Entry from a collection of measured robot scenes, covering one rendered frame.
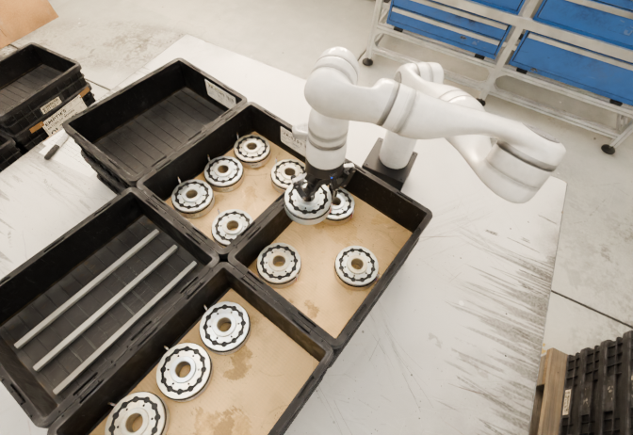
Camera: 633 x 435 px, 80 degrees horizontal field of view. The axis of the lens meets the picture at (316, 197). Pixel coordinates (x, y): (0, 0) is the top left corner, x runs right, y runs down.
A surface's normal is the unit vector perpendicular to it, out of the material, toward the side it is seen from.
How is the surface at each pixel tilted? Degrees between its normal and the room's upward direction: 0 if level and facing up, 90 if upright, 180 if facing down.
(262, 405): 0
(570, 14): 90
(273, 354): 0
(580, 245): 0
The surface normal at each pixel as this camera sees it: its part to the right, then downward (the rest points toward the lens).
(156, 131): 0.07, -0.57
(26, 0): 0.86, 0.22
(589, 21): -0.46, 0.71
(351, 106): 0.00, 0.78
